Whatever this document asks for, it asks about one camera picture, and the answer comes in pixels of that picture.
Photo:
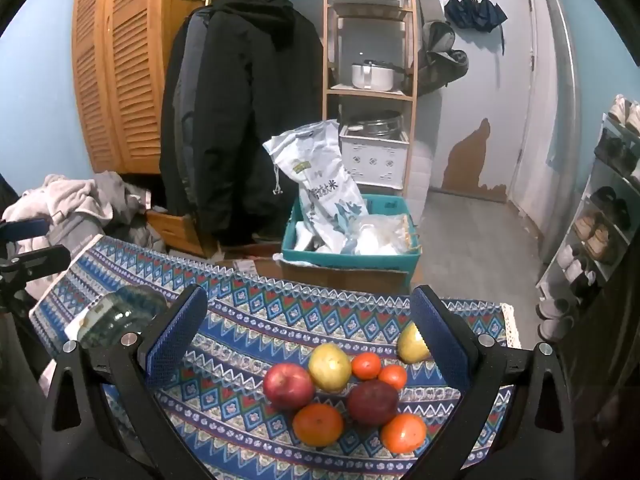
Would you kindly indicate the white perforated basket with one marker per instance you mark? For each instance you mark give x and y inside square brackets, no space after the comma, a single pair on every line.
[375,160]

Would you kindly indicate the dark blue umbrella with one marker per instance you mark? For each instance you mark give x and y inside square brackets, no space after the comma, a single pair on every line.
[475,12]

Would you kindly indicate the shoe rack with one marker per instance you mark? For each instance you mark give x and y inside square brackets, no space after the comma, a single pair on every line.
[600,180]

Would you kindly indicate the grey crumpled clothing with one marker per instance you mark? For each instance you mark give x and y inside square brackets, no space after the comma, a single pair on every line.
[125,200]

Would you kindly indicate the wooden drawer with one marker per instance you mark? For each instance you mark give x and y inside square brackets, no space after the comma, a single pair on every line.
[175,232]

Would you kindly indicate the clear plastic bag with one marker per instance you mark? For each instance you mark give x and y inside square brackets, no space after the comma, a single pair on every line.
[380,235]

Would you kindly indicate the steel pot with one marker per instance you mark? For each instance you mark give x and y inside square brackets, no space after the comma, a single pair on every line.
[375,124]

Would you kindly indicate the teal plastic crate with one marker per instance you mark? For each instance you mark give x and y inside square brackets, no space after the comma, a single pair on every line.
[350,262]

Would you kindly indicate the glass bowl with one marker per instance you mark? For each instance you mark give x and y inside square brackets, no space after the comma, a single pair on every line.
[125,312]

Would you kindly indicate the white rice bag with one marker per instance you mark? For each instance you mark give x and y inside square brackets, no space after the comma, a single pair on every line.
[320,180]

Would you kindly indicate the wooden shelf unit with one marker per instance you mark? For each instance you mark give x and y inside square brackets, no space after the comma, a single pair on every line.
[370,94]

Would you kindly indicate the large cardboard box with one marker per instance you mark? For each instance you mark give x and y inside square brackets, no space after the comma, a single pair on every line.
[325,276]

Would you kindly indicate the black jacket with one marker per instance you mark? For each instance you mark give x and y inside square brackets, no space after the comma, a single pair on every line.
[250,110]

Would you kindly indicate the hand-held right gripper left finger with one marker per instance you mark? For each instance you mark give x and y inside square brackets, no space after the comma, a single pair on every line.
[175,332]

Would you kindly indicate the grey hanging bag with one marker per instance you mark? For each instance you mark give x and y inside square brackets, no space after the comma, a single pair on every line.
[440,60]

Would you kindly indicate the small tangerine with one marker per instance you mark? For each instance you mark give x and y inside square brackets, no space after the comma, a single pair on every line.
[392,376]
[366,365]

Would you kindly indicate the wooden louvered wardrobe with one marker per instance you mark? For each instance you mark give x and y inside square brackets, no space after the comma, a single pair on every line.
[130,60]

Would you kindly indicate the grey jacket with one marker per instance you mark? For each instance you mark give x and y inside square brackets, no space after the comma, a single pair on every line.
[187,85]

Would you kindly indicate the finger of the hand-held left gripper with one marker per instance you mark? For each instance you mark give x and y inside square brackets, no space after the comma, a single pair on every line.
[25,228]
[45,259]

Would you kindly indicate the white door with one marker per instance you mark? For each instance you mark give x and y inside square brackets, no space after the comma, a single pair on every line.
[550,110]

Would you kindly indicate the orange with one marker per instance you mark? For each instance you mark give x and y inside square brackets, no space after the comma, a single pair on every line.
[318,425]
[404,432]

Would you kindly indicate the blue patterned tablecloth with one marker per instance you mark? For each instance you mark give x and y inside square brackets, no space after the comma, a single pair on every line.
[280,320]

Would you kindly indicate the yellow pear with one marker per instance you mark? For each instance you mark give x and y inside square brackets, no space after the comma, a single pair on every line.
[411,347]
[329,366]

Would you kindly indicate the white pot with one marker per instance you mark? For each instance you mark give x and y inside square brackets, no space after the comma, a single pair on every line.
[372,76]

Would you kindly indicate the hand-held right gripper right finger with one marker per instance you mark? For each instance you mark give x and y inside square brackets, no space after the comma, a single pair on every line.
[440,335]

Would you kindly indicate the pile of clothes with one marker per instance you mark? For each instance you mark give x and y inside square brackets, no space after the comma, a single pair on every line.
[55,200]

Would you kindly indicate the dark red apple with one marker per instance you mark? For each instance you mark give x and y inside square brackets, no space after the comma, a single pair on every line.
[372,402]

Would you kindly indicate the grey printed cloth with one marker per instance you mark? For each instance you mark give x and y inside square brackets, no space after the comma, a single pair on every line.
[72,240]

